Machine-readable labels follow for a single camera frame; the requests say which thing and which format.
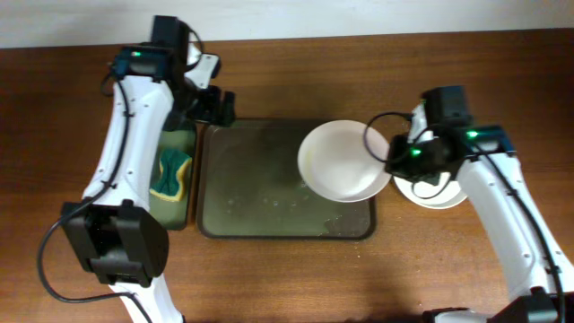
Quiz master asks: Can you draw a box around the small green tray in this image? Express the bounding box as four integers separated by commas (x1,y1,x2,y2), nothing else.
149,122,196,231

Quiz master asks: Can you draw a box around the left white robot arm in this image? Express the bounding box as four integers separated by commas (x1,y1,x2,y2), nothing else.
54,42,235,322

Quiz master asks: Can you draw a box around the green and yellow sponge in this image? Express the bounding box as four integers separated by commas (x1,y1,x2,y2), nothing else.
150,148,193,202

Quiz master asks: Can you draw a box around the large dark brown tray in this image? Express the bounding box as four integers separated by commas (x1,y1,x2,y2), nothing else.
196,119,377,240

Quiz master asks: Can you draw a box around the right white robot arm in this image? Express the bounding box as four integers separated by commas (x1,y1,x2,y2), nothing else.
385,125,573,322

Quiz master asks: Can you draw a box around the white plate yellow stain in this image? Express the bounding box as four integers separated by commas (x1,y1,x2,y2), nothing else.
393,172,467,210

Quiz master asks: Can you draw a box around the pink rimmed white plate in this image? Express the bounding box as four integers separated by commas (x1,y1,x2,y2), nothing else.
297,120,391,203

